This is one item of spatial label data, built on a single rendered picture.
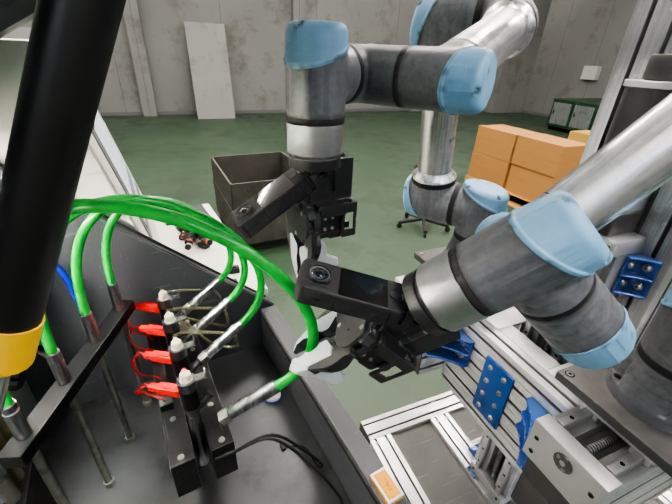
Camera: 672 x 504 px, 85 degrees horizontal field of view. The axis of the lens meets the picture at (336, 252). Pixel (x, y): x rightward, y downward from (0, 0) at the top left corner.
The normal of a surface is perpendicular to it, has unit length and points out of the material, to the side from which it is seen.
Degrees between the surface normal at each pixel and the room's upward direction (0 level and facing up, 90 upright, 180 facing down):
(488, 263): 66
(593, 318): 80
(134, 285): 90
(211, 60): 75
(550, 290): 99
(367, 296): 18
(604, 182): 61
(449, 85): 96
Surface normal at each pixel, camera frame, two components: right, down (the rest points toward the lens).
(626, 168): -0.46, -0.08
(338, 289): 0.27, -0.73
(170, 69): 0.38, 0.46
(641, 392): -0.87, -0.12
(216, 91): 0.37, 0.21
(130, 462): 0.04, -0.88
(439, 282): -0.68, -0.23
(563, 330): -0.31, 0.73
